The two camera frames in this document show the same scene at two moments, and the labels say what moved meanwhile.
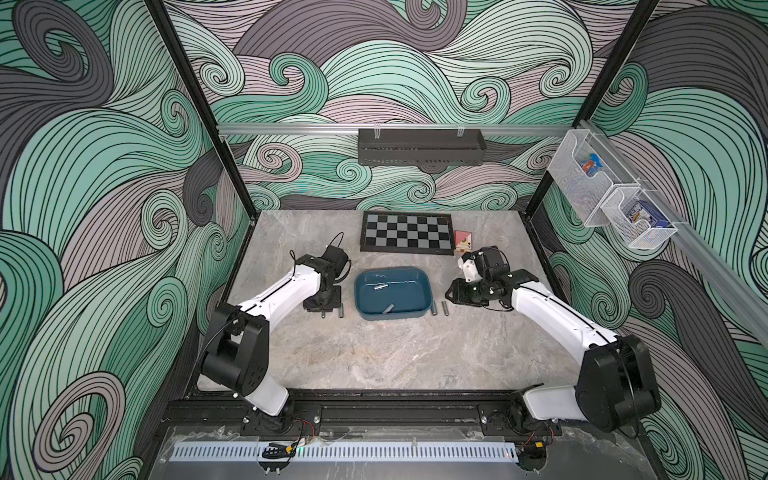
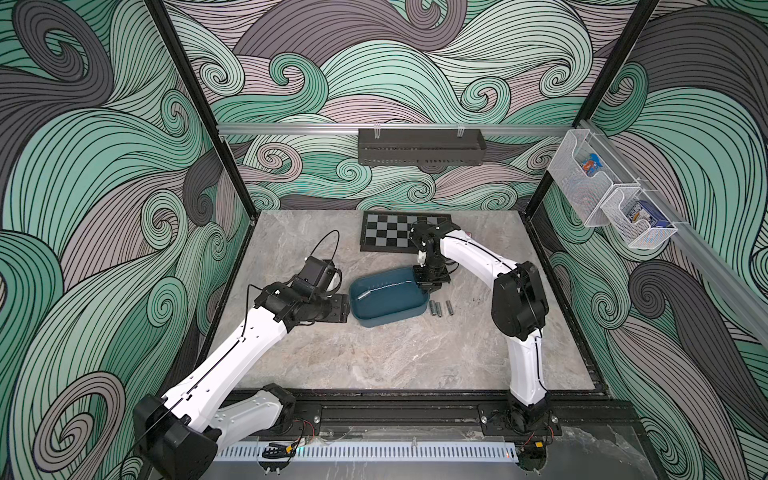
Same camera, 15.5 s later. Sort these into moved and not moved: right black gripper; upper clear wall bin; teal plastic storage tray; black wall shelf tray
Moved: right black gripper
Not moved: upper clear wall bin; teal plastic storage tray; black wall shelf tray
